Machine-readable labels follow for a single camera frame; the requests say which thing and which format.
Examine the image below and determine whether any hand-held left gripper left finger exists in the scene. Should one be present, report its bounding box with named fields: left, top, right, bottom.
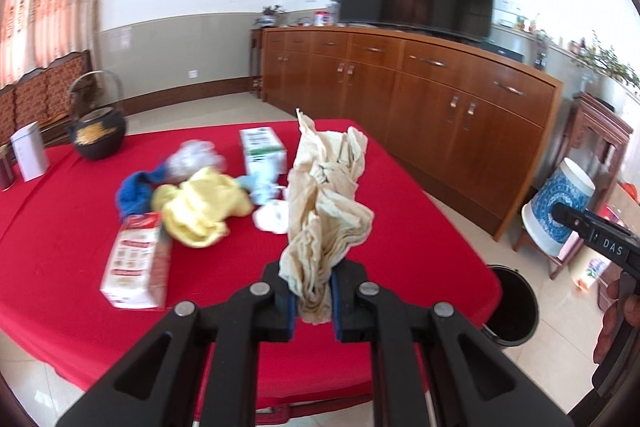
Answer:
left=56, top=261, right=299, bottom=427

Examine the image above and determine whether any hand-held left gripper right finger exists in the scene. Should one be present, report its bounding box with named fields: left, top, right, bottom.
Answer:
left=331, top=262, right=574, bottom=427

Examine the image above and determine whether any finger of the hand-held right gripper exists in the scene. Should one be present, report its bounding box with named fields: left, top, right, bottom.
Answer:
left=551, top=203, right=599, bottom=241

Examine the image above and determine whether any black trash bin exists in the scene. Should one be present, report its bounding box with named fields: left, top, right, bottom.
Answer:
left=482, top=264, right=541, bottom=348

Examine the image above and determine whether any beige cloth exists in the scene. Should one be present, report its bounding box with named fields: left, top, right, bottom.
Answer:
left=278, top=108, right=376, bottom=327

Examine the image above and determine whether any light blue cloth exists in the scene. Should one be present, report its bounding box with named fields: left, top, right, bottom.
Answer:
left=235, top=174, right=284, bottom=206

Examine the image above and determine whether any blue knitted cloth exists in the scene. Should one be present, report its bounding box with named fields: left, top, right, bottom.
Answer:
left=116, top=167, right=173, bottom=223

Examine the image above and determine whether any person's right hand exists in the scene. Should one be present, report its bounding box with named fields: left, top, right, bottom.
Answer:
left=595, top=277, right=624, bottom=364

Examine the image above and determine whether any white printed packet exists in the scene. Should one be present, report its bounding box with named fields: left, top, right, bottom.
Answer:
left=570, top=253, right=609, bottom=293

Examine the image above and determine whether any red tablecloth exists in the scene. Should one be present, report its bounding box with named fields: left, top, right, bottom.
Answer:
left=0, top=120, right=503, bottom=414

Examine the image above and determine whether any carved wooden side table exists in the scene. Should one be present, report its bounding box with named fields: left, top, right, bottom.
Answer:
left=512, top=91, right=635, bottom=280

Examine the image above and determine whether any yellow cloth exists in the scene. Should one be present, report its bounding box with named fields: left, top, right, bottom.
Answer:
left=152, top=167, right=254, bottom=249

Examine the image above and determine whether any green white box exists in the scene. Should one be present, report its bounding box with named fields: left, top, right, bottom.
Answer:
left=239, top=126, right=289, bottom=178

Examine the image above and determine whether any leafy branch plant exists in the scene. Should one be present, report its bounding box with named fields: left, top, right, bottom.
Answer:
left=570, top=31, right=640, bottom=95

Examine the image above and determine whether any red white carton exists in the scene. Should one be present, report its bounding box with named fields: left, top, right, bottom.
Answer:
left=100, top=212, right=174, bottom=311

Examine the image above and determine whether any clear plastic bag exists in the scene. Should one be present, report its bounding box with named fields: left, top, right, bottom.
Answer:
left=162, top=140, right=229, bottom=181

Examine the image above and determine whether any black set-top box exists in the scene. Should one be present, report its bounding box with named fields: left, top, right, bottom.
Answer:
left=481, top=40, right=524, bottom=61

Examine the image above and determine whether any wooden sideboard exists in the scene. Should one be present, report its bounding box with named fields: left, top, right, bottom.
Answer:
left=261, top=26, right=565, bottom=242

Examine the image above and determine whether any black cast iron teapot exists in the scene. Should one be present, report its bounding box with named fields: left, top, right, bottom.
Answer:
left=68, top=70, right=129, bottom=162

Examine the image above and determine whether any small potted plant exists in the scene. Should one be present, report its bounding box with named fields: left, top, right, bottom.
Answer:
left=260, top=4, right=287, bottom=28

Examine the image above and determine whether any white paper box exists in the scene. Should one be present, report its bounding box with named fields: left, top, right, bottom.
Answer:
left=11, top=122, right=51, bottom=182

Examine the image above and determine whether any wooden bench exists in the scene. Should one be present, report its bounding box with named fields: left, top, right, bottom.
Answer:
left=0, top=50, right=94, bottom=148

